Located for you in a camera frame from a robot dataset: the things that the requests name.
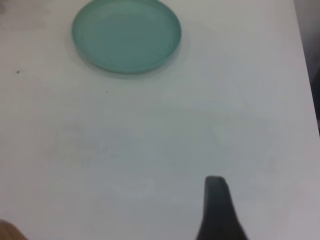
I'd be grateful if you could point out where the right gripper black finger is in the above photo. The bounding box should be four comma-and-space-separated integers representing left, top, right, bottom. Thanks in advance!
194, 175, 250, 240

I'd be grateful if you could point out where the green round plate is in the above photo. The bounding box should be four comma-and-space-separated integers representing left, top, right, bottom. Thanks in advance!
71, 0, 183, 75

